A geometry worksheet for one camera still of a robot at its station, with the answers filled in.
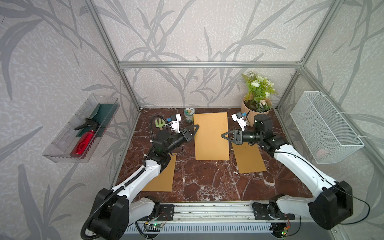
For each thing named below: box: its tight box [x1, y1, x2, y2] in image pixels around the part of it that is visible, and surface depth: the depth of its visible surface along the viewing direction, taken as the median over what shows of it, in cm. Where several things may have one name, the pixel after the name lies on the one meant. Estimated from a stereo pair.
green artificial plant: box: [242, 71, 278, 113], surface depth 98 cm
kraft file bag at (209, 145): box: [193, 112, 230, 161], surface depth 73 cm
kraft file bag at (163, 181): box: [141, 153, 177, 192], surface depth 82 cm
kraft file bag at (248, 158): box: [231, 142, 267, 174], surface depth 93 cm
